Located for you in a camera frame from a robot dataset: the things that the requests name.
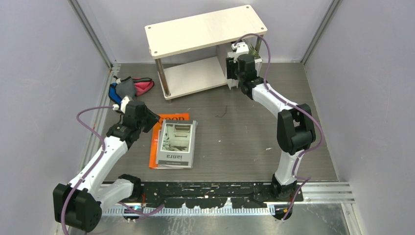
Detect white Singularity book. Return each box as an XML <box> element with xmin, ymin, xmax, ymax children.
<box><xmin>247</xmin><ymin>43</ymin><xmax>263</xmax><ymax>75</ymax></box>

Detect blue grey red cloth pile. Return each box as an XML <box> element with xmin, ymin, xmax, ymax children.
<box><xmin>108</xmin><ymin>75</ymin><xmax>155</xmax><ymax>105</ymax></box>

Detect photo magazine pages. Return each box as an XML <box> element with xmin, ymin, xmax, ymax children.
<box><xmin>156</xmin><ymin>119</ymin><xmax>198</xmax><ymax>169</ymax></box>

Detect orange book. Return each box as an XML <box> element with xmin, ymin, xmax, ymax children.
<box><xmin>148</xmin><ymin>113</ymin><xmax>190</xmax><ymax>169</ymax></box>

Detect grey white portfolio file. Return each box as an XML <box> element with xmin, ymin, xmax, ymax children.
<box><xmin>216</xmin><ymin>43</ymin><xmax>238</xmax><ymax>90</ymax></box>

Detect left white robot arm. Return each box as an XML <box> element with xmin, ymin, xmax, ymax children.
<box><xmin>52</xmin><ymin>96</ymin><xmax>160</xmax><ymax>235</ymax></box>

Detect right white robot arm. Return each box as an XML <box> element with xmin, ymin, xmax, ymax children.
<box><xmin>226</xmin><ymin>52</ymin><xmax>316</xmax><ymax>201</ymax></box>

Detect white two-tier shelf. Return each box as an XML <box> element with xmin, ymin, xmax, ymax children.
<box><xmin>145</xmin><ymin>5</ymin><xmax>268</xmax><ymax>101</ymax></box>

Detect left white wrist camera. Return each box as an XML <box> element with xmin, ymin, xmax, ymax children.
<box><xmin>112</xmin><ymin>95</ymin><xmax>134</xmax><ymax>114</ymax></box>

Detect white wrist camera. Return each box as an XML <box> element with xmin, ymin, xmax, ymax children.
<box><xmin>112</xmin><ymin>95</ymin><xmax>134</xmax><ymax>114</ymax></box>
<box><xmin>227</xmin><ymin>41</ymin><xmax>249</xmax><ymax>61</ymax></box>

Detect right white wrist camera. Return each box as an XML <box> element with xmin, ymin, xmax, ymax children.
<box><xmin>227</xmin><ymin>41</ymin><xmax>249</xmax><ymax>61</ymax></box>

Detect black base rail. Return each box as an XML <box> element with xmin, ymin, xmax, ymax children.
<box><xmin>123</xmin><ymin>181</ymin><xmax>303</xmax><ymax>209</ymax></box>

